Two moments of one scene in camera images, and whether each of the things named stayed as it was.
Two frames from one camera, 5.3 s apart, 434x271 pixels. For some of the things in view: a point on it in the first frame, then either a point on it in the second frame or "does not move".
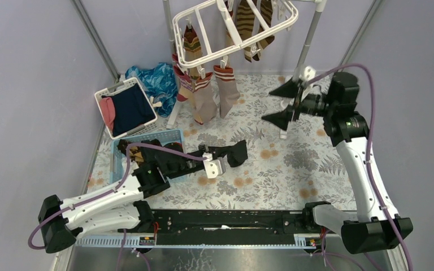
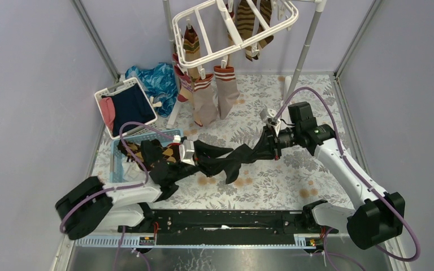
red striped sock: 198,118 does not move
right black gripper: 290,90 to 267,144
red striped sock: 185,82 does not move
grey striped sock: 227,92 does not move
